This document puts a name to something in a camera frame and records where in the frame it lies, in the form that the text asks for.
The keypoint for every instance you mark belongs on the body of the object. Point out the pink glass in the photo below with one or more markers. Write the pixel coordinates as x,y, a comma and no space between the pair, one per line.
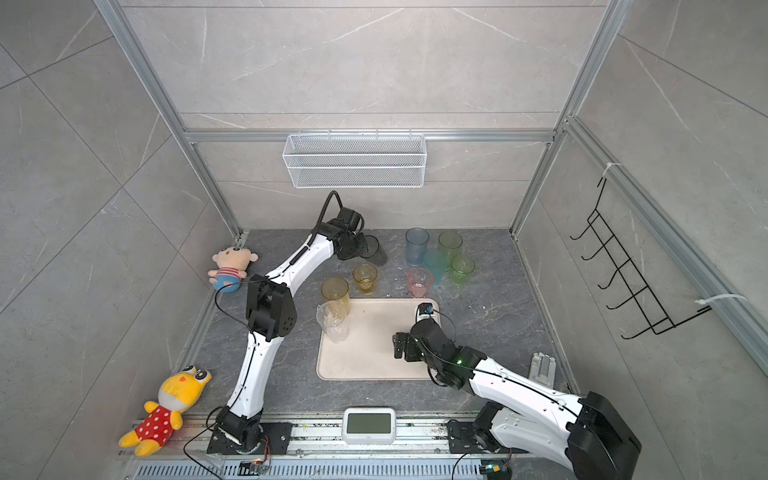
419,281

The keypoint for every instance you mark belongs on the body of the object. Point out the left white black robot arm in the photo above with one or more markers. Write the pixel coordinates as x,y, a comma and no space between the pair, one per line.
270,316

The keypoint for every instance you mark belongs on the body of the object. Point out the clear transparent glass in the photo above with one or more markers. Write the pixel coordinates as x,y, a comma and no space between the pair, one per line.
331,316

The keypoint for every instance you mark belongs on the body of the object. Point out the white wire mesh basket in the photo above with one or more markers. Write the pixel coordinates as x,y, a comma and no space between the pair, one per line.
360,160

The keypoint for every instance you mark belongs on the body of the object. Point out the beige plastic tray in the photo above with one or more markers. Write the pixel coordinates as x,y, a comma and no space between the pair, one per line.
367,353

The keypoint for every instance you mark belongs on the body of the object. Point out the small circuit board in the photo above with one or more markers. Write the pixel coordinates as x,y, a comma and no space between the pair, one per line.
253,468

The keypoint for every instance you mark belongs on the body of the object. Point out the blue glass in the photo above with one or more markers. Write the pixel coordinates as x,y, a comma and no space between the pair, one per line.
417,240

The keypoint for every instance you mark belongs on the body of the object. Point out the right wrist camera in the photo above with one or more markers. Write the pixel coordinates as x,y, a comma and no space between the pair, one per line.
425,311

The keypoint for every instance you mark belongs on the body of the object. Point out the yellow plush toy red dress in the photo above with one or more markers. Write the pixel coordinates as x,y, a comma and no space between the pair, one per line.
177,394

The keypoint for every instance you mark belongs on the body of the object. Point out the tall green glass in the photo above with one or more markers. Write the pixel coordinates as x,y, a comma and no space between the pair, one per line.
451,243

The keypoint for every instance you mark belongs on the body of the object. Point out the pink bear plush toy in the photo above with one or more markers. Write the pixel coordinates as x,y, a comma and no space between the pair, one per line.
231,266

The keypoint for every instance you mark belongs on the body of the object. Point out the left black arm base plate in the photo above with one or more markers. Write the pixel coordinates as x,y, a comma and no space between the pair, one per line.
276,436

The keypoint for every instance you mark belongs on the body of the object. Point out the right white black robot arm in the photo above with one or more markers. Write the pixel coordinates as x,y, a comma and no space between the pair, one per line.
586,434

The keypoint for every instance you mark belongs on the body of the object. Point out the short green glass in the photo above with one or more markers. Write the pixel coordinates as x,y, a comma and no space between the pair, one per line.
462,268

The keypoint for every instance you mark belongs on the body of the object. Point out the small white grey holder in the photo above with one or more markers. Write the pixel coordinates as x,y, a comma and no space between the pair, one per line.
542,369

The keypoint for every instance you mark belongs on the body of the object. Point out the white digital timer display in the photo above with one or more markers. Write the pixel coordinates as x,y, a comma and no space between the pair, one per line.
369,425

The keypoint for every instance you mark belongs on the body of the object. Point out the black wire hook rack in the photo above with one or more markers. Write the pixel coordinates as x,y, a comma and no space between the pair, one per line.
626,271

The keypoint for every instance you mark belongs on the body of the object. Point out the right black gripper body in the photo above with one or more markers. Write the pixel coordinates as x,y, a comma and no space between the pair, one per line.
414,352

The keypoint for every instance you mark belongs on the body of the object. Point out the dark grey smoked glass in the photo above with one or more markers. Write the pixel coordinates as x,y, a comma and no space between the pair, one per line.
373,251

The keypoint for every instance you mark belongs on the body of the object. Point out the tall amber yellow glass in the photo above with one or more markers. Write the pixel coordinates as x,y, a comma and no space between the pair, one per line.
335,291

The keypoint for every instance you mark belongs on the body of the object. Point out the green yellow connector board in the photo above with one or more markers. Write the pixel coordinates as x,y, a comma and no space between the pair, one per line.
492,470

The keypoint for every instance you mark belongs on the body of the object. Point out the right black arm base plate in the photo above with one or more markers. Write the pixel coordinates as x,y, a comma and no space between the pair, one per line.
467,437

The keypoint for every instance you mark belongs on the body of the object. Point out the short yellow glass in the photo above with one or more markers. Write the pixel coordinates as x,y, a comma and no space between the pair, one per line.
366,277

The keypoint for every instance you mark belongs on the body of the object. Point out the teal glass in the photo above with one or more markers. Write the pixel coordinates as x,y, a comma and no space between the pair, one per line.
437,263

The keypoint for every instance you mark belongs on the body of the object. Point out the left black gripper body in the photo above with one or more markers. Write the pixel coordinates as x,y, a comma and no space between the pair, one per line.
355,246

